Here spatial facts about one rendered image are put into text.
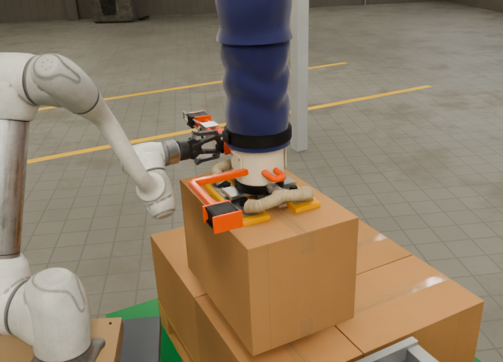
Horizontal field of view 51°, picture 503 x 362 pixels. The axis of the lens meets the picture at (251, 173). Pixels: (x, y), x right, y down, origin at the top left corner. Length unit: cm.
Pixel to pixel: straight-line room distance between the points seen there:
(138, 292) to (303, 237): 180
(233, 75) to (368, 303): 108
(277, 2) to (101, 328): 111
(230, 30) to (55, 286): 86
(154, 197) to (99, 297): 159
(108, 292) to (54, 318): 187
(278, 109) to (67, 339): 90
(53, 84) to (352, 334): 134
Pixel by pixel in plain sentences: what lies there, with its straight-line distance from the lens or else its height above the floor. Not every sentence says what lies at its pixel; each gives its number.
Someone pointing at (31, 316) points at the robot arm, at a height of 102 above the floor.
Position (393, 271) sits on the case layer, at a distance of 243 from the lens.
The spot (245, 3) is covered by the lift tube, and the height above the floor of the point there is 172.
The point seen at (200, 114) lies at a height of 120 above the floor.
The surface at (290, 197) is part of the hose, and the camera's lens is 170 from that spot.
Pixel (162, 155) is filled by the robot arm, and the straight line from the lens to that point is 192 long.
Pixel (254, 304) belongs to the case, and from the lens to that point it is 168.
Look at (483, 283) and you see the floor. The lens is 345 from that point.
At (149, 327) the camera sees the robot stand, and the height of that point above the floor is 75.
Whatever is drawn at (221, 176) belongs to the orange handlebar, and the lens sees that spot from 172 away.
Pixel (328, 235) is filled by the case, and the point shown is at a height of 102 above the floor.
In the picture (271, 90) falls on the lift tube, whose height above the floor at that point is 146.
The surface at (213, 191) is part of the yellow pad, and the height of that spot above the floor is 107.
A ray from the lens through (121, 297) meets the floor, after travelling 328.
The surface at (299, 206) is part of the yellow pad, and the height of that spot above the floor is 107.
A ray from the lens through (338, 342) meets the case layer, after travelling 204.
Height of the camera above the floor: 187
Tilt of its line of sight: 23 degrees down
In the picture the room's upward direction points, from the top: 2 degrees counter-clockwise
